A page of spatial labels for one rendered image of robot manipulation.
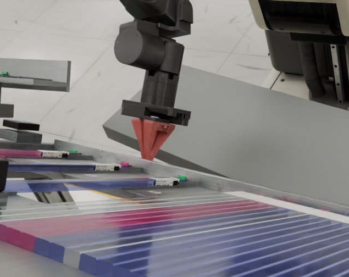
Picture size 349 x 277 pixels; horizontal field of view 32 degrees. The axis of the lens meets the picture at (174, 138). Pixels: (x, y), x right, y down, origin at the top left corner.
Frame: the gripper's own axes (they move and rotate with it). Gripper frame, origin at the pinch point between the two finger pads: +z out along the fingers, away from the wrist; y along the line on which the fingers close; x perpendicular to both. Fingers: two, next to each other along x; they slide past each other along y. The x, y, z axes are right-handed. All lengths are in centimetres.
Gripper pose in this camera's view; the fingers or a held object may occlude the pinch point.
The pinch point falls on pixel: (147, 159)
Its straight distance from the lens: 102.1
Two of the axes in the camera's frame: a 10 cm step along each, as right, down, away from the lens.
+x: 5.4, 0.7, 8.4
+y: 8.2, 1.6, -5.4
